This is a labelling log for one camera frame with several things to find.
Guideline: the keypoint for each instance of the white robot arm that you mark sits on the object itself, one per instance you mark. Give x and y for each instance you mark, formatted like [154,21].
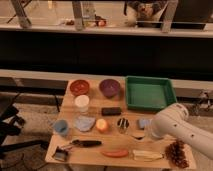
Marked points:
[172,120]

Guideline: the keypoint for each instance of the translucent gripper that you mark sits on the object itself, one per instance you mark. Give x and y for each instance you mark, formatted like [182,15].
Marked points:
[148,131]

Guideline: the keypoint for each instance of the grey blue cloth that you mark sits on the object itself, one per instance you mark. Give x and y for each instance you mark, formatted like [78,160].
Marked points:
[84,123]

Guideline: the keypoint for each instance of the red bowl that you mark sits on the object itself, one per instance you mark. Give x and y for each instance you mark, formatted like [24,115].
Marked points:
[79,87]

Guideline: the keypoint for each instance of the red grape bunch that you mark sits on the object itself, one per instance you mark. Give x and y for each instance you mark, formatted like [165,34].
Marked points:
[176,155]

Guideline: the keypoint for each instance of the green plastic tray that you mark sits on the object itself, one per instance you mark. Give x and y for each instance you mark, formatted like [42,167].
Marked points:
[148,93]

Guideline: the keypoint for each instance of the blue plastic cup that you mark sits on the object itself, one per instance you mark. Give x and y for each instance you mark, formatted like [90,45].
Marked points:
[61,127]

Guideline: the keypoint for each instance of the metal cup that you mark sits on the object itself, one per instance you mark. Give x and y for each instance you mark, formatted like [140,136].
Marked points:
[122,125]

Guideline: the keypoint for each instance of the person in background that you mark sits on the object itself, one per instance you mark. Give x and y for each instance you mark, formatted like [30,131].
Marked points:
[144,13]

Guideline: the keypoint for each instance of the orange carrot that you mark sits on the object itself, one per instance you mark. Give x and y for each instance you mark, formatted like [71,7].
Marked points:
[116,153]

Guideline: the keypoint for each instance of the white plastic cup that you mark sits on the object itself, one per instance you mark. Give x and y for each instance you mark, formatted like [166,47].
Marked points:
[82,103]

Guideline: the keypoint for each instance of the black handled peeler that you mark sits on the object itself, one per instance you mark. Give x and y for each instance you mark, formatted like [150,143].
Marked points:
[82,143]

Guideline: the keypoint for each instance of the black office chair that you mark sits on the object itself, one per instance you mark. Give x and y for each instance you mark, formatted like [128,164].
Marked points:
[8,118]

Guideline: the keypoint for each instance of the black rectangular block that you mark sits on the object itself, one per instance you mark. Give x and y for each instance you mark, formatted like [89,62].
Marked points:
[111,111]

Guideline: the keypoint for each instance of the blue sponge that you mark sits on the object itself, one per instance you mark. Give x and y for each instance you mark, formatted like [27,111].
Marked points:
[142,123]

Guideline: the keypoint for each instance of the orange peach fruit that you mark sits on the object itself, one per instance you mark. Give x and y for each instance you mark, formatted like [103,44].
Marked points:
[102,125]

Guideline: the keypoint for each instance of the purple bowl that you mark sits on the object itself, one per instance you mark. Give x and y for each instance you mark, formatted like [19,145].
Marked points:
[109,87]

